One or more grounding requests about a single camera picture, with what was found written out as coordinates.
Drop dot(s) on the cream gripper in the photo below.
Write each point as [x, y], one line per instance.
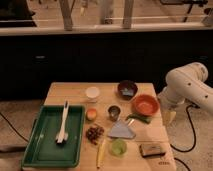
[168, 112]

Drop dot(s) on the dark rectangular eraser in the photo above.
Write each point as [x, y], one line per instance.
[151, 150]

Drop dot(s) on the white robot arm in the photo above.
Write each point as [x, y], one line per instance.
[185, 83]

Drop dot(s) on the small metal cup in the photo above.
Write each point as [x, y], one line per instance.
[114, 112]

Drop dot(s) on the green plastic cup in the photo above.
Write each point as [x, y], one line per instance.
[118, 147]

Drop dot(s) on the white paper cup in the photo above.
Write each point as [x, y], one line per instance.
[92, 94]

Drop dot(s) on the orange bowl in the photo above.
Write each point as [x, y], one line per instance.
[145, 104]

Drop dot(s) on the dark brown bowl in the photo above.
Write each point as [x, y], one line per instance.
[127, 89]

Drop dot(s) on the grey triangular cloth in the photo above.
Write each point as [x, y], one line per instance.
[121, 130]

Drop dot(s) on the orange round fruit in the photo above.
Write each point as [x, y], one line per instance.
[91, 114]

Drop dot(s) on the brown grape bunch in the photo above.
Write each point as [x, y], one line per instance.
[94, 133]

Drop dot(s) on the green plastic tray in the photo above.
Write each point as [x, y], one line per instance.
[42, 150]

